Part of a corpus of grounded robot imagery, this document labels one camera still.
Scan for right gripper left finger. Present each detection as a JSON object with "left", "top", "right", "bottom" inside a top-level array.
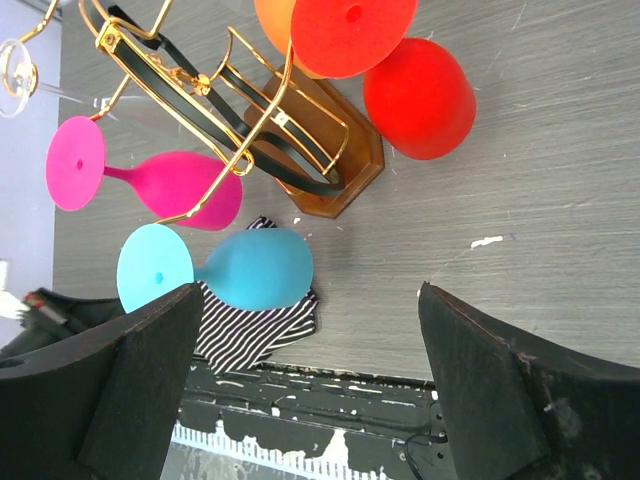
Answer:
[{"left": 1, "top": 283, "right": 204, "bottom": 479}]

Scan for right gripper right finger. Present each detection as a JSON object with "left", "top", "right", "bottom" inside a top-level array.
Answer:
[{"left": 418, "top": 283, "right": 639, "bottom": 479}]

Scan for striped black white cloth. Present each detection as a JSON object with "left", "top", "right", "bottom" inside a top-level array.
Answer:
[{"left": 195, "top": 216, "right": 319, "bottom": 374}]

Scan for red wine glass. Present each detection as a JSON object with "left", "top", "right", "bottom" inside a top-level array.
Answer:
[{"left": 291, "top": 1, "right": 477, "bottom": 160}]

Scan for gold wire wine glass rack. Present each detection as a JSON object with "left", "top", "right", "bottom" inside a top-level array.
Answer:
[{"left": 19, "top": 0, "right": 386, "bottom": 226}]

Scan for orange wine glass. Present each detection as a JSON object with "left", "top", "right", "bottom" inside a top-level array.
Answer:
[{"left": 253, "top": 0, "right": 331, "bottom": 80}]

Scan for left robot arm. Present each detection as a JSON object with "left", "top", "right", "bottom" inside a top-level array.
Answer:
[{"left": 1, "top": 288, "right": 125, "bottom": 360}]

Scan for blue wine glass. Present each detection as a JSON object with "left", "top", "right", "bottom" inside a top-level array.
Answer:
[{"left": 116, "top": 224, "right": 314, "bottom": 312}]

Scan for pink wine glass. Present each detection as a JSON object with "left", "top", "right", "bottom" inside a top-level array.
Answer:
[{"left": 45, "top": 116, "right": 225, "bottom": 218}]

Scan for clear wine glass front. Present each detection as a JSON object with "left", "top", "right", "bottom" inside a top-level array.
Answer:
[{"left": 0, "top": 38, "right": 151, "bottom": 131}]

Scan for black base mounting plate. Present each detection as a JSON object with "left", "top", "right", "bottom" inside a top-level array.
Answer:
[{"left": 172, "top": 360, "right": 456, "bottom": 479}]

